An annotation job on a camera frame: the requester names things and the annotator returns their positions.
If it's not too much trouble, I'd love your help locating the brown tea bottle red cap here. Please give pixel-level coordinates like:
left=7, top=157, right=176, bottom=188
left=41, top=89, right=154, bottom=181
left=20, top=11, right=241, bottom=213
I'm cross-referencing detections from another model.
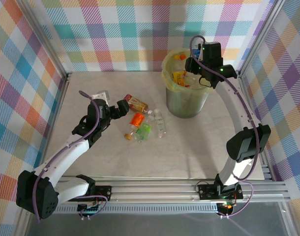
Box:
left=123, top=94, right=149, bottom=111

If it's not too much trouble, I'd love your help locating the orange-labelled yellow-capped plastic bottle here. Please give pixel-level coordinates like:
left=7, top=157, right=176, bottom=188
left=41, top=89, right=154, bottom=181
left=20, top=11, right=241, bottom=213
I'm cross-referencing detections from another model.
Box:
left=124, top=112, right=146, bottom=141

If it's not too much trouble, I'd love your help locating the green-labelled clear plastic bottle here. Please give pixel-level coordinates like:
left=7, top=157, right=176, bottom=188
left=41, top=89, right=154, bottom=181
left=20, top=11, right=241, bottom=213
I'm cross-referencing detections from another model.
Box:
left=134, top=122, right=152, bottom=143

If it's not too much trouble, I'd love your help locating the slim white-labelled clear bottle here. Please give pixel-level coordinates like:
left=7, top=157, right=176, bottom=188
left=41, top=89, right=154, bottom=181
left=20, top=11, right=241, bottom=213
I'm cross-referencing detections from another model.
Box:
left=153, top=109, right=167, bottom=139

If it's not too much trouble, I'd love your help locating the yellow plastic bin liner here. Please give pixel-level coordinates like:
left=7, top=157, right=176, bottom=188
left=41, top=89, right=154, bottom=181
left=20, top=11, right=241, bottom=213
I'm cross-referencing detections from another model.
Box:
left=161, top=48, right=212, bottom=95

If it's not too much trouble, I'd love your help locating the grey metal bin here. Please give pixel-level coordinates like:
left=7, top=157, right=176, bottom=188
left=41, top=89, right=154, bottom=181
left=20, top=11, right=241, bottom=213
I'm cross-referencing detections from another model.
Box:
left=166, top=87, right=209, bottom=119

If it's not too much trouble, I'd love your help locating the colourful checked backdrop cloth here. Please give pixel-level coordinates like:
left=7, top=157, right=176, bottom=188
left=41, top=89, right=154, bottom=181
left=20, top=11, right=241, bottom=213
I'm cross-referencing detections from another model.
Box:
left=240, top=0, right=300, bottom=200
left=0, top=0, right=67, bottom=227
left=24, top=0, right=281, bottom=73

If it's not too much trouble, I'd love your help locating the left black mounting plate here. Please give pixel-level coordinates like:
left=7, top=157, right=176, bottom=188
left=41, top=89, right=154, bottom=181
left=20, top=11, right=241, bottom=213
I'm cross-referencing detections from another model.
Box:
left=94, top=186, right=113, bottom=200

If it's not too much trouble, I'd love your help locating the black mounting plate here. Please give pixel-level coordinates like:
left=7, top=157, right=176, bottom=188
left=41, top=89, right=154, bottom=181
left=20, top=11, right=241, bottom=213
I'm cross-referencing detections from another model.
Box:
left=94, top=186, right=113, bottom=200
left=198, top=183, right=244, bottom=200

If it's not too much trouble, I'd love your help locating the left green circuit board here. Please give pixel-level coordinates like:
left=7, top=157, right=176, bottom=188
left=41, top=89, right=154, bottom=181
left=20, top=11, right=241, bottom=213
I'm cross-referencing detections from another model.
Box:
left=77, top=204, right=101, bottom=213

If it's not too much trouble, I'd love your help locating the green circuit board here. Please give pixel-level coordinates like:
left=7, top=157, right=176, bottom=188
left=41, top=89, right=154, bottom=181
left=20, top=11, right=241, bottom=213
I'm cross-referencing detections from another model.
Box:
left=217, top=203, right=236, bottom=212
left=77, top=204, right=101, bottom=213

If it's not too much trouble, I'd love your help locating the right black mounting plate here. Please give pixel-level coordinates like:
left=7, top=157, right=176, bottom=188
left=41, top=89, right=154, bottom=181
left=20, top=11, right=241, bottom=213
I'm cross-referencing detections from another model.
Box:
left=198, top=183, right=244, bottom=200

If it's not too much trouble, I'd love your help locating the right green circuit board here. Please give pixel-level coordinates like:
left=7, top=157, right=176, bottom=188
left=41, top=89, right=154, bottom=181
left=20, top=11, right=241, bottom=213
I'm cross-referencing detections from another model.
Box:
left=217, top=203, right=236, bottom=212

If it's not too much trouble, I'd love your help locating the aluminium upright frame post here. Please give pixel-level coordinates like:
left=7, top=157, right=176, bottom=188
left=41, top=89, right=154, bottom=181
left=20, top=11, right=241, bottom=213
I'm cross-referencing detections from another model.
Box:
left=240, top=0, right=288, bottom=73
left=17, top=0, right=73, bottom=83

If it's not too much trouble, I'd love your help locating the aluminium base rail beam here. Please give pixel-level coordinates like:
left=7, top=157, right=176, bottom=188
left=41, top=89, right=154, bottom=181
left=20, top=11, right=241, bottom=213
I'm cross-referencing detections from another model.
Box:
left=50, top=179, right=290, bottom=206

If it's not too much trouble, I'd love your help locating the slotted metal cable duct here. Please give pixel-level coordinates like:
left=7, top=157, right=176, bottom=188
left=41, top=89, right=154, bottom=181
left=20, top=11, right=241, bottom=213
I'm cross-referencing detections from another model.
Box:
left=53, top=206, right=219, bottom=214

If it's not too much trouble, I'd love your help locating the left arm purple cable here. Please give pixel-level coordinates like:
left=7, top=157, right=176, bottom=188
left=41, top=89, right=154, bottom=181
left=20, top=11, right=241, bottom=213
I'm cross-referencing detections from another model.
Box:
left=33, top=90, right=109, bottom=223

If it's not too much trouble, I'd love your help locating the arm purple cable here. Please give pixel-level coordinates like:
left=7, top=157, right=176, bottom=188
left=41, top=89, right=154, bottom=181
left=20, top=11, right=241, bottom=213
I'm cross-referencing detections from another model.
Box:
left=190, top=35, right=262, bottom=218
left=33, top=90, right=109, bottom=223

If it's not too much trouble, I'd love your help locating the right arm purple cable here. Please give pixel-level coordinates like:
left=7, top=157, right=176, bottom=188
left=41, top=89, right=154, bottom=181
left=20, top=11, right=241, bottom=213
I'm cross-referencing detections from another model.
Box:
left=190, top=35, right=262, bottom=218

